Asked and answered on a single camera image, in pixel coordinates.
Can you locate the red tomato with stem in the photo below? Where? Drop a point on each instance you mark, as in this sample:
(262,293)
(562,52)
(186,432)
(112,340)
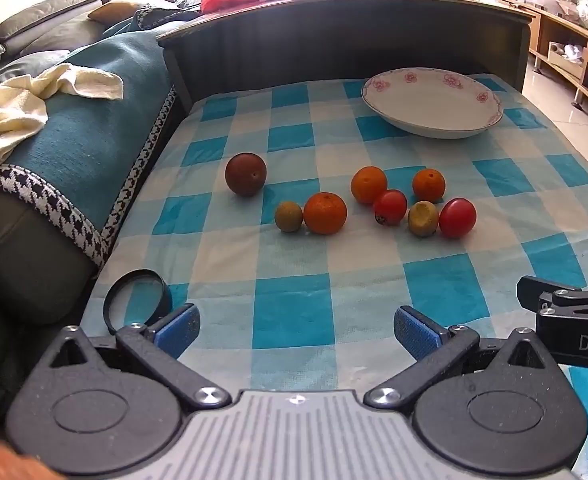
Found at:
(391,206)

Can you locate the smooth red tomato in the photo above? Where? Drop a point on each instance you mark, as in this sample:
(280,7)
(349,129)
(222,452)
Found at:
(457,217)

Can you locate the large orange tangerine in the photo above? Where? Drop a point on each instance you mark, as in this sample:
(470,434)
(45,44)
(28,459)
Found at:
(325,213)

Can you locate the dark red passion fruit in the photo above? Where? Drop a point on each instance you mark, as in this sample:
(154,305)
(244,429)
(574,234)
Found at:
(245,174)

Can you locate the cream towel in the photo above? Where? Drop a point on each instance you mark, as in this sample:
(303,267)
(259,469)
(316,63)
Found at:
(9,110)

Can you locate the dark wooden coffee table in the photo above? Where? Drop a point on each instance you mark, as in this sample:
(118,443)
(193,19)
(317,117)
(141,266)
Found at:
(324,40)

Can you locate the white plate with pink flowers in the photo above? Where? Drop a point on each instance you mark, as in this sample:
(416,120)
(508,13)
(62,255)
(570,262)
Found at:
(431,105)

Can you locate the grey-green sofa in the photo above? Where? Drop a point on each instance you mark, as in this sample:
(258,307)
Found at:
(19,270)

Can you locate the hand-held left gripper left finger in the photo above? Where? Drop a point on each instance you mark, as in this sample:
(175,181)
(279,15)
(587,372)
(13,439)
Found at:
(179,329)

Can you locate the yellow cushion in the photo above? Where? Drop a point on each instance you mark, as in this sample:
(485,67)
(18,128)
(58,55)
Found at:
(116,11)

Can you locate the teal sofa cover houndstooth trim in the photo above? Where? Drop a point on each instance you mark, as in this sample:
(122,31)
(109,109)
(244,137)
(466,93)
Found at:
(99,160)

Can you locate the wooden media cabinet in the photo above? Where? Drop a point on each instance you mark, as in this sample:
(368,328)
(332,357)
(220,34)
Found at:
(574,45)

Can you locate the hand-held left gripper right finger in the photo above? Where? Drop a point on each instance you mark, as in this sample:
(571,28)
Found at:
(414,332)

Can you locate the yellow-green fruit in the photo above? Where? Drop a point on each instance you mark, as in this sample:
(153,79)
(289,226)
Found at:
(422,219)

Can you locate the blue white checkered tablecloth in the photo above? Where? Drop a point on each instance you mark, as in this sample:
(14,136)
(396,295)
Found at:
(294,280)

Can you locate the small green-brown fruit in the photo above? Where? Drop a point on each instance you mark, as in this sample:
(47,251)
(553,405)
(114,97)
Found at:
(288,216)

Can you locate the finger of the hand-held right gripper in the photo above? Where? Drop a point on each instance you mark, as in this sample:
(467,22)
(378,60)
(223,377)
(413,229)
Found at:
(549,295)

